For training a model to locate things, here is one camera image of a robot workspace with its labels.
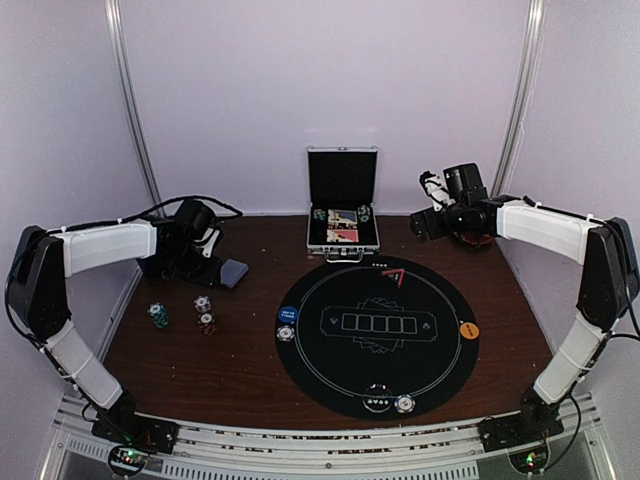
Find chips in case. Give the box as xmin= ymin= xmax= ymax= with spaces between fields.
xmin=356 ymin=205 xmax=372 ymax=223
xmin=312 ymin=209 xmax=327 ymax=222

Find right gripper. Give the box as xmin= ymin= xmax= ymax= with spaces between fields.
xmin=411 ymin=199 xmax=467 ymax=242

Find orange big blind button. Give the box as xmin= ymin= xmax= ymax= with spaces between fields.
xmin=459 ymin=322 xmax=480 ymax=340

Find front aluminium rail base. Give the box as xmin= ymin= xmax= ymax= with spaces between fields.
xmin=39 ymin=392 xmax=616 ymax=480

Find left aluminium frame post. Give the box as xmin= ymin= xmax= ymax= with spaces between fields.
xmin=105 ymin=0 xmax=162 ymax=205

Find card box in case upper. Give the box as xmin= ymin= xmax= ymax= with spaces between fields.
xmin=328 ymin=209 xmax=357 ymax=224

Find card box in case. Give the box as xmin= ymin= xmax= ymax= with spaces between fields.
xmin=327 ymin=229 xmax=359 ymax=243
xmin=328 ymin=209 xmax=357 ymax=224

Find right aluminium frame post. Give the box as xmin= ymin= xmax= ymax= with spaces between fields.
xmin=491 ymin=0 xmax=547 ymax=196

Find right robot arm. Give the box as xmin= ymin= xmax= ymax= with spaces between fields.
xmin=410 ymin=163 xmax=639 ymax=445

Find chips in case left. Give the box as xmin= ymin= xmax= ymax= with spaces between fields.
xmin=312 ymin=209 xmax=327 ymax=222

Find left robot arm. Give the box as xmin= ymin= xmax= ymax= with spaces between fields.
xmin=4 ymin=195 xmax=221 ymax=444

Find round black poker mat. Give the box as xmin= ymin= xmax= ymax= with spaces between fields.
xmin=274 ymin=256 xmax=480 ymax=421

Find blue-backed card deck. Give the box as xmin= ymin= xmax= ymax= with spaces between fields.
xmin=220 ymin=259 xmax=249 ymax=289

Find aluminium frame post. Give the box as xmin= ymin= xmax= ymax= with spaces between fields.
xmin=105 ymin=0 xmax=162 ymax=205
xmin=491 ymin=0 xmax=547 ymax=196

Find orange 100 chip stack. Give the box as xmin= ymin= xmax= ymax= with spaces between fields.
xmin=198 ymin=312 xmax=216 ymax=336

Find green 50 chip stack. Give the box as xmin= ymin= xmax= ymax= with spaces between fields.
xmin=148 ymin=303 xmax=169 ymax=329

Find aluminium poker case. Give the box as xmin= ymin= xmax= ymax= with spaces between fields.
xmin=306 ymin=147 xmax=380 ymax=263

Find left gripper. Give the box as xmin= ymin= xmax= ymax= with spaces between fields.
xmin=165 ymin=242 xmax=222 ymax=289

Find blue small blind button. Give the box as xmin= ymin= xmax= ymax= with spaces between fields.
xmin=277 ymin=306 xmax=299 ymax=325

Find clear dealer button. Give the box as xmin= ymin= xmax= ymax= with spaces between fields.
xmin=362 ymin=383 xmax=393 ymax=414

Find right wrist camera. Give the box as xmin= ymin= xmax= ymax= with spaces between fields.
xmin=419 ymin=171 xmax=454 ymax=212

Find card box in case lower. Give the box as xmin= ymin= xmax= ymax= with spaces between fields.
xmin=327 ymin=229 xmax=359 ymax=243

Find red saucer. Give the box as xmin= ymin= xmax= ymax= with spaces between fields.
xmin=457 ymin=234 xmax=494 ymax=251

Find chips in case right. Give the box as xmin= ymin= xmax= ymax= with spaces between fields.
xmin=356 ymin=205 xmax=372 ymax=223

